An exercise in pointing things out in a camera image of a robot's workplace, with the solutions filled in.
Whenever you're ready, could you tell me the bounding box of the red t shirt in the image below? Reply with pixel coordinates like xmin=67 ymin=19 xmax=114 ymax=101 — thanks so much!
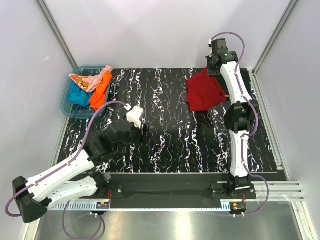
xmin=186 ymin=67 xmax=226 ymax=112

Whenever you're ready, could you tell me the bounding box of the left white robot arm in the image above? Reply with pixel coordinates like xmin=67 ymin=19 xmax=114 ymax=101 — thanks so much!
xmin=12 ymin=119 xmax=149 ymax=223

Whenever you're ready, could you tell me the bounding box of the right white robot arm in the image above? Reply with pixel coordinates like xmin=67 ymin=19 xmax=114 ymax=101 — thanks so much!
xmin=206 ymin=49 xmax=258 ymax=197

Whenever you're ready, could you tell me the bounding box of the folded black t shirt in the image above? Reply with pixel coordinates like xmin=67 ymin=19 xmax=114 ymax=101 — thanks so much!
xmin=240 ymin=68 xmax=252 ymax=97

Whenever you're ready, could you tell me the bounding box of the orange t shirt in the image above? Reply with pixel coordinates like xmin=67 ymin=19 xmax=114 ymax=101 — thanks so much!
xmin=89 ymin=71 xmax=112 ymax=111

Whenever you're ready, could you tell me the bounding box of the blue t shirt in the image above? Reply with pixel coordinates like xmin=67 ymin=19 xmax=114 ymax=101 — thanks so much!
xmin=67 ymin=81 xmax=93 ymax=107

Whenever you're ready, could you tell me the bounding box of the pink printed t shirt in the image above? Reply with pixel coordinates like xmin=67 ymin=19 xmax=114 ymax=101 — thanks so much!
xmin=69 ymin=65 xmax=113 ymax=93

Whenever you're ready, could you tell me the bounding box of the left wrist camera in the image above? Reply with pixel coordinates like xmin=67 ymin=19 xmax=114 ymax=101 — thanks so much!
xmin=124 ymin=104 xmax=145 ymax=129

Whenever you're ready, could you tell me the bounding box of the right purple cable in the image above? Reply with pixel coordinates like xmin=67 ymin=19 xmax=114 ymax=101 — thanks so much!
xmin=208 ymin=31 xmax=270 ymax=217

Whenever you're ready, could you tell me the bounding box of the purple cable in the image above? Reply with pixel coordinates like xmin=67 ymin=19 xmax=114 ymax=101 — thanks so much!
xmin=208 ymin=31 xmax=270 ymax=217
xmin=5 ymin=101 xmax=131 ymax=238

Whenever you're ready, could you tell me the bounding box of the white slotted cable duct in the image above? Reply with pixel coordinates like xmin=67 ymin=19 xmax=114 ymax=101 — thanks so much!
xmin=49 ymin=200 xmax=231 ymax=212

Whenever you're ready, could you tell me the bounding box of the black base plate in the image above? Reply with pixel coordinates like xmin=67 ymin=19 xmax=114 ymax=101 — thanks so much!
xmin=93 ymin=173 xmax=256 ymax=211

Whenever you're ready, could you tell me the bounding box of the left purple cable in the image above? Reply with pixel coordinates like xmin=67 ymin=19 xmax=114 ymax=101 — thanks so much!
xmin=5 ymin=101 xmax=131 ymax=238

